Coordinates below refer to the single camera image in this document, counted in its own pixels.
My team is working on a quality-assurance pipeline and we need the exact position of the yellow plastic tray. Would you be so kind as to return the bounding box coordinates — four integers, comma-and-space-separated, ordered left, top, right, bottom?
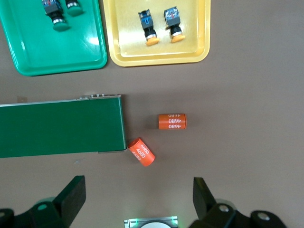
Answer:
102, 0, 211, 67

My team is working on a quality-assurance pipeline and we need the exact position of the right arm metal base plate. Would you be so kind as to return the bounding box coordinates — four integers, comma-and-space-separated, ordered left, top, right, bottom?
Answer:
123, 216, 179, 228

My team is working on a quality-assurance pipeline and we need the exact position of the orange cylinder marked 4680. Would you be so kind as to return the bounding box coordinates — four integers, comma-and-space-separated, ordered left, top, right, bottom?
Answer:
158, 113, 188, 131
127, 137, 156, 167

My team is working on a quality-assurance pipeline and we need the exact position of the green conveyor belt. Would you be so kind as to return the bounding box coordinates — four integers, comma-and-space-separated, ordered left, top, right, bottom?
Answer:
0, 94, 127, 159

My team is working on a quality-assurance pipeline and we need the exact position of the green push button switch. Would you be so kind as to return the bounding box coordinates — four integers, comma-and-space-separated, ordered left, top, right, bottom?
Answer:
41, 0, 71, 32
65, 0, 84, 18

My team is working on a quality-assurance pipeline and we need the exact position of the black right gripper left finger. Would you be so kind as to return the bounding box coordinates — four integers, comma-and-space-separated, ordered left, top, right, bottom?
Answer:
0, 175, 86, 228

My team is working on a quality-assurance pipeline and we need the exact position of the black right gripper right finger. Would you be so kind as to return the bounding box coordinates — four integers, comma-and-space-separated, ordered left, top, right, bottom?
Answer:
189, 177, 288, 228

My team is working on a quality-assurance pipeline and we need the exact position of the green plastic tray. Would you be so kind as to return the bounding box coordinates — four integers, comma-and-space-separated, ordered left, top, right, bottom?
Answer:
0, 0, 108, 77

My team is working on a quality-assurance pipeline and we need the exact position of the yellow push button switch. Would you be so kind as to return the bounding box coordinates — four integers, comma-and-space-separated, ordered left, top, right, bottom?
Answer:
163, 7, 186, 44
138, 9, 161, 47

